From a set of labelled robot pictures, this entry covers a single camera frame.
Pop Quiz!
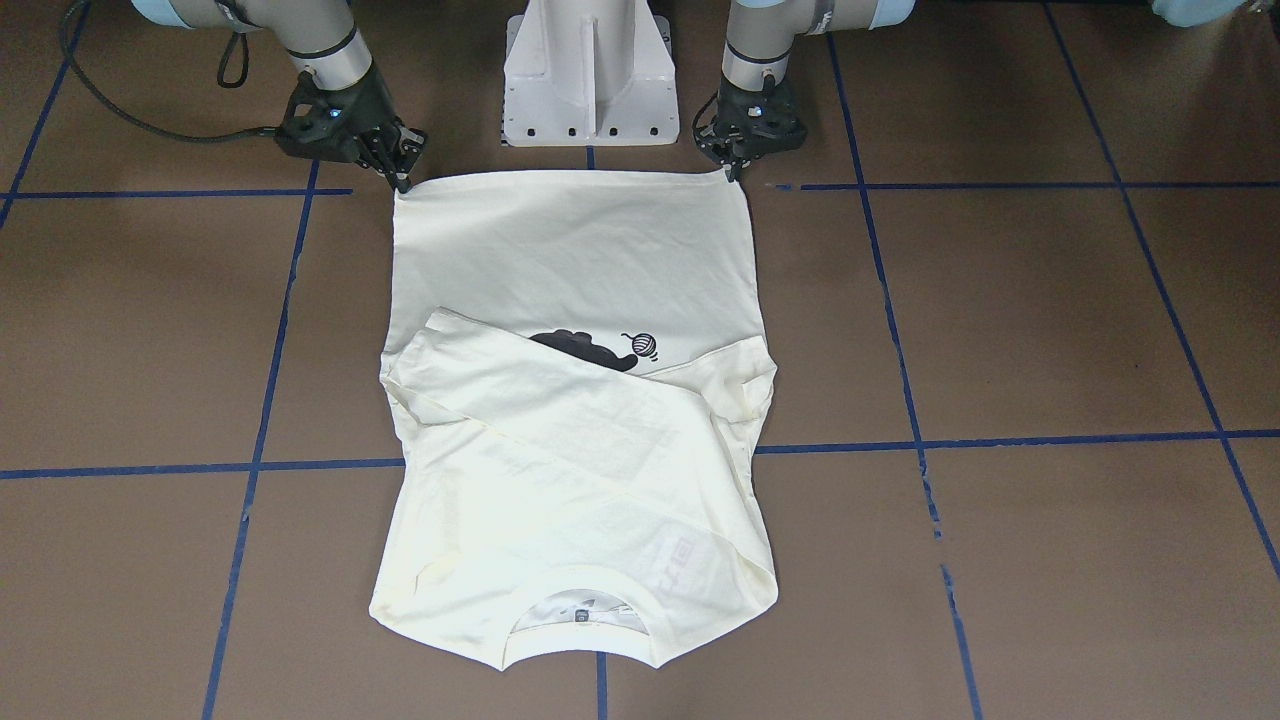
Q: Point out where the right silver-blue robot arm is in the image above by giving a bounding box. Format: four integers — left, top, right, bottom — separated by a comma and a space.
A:
133, 1, 426, 193

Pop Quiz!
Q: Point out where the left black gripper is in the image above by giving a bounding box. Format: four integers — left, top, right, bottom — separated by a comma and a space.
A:
692, 79, 808, 183

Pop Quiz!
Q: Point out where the cream long-sleeve printed shirt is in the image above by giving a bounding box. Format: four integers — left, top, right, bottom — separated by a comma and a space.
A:
369, 170, 780, 670

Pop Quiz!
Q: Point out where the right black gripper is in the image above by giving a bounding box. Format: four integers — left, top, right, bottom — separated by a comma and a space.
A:
274, 68, 428, 193

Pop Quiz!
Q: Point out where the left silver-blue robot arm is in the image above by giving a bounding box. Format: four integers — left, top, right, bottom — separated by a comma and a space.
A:
716, 1, 1277, 191

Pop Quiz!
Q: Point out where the white pedestal column with base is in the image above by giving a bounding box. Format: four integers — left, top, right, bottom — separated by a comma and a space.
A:
502, 1, 680, 147

